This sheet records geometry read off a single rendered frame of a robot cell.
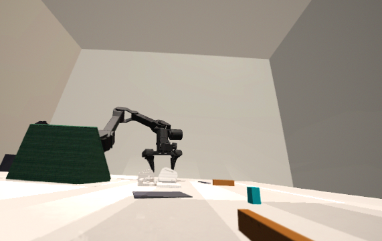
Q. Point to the orange-brown long bar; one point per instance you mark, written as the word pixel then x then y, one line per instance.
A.
pixel 258 228

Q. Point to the small teal block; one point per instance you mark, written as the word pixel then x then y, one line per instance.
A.
pixel 253 194

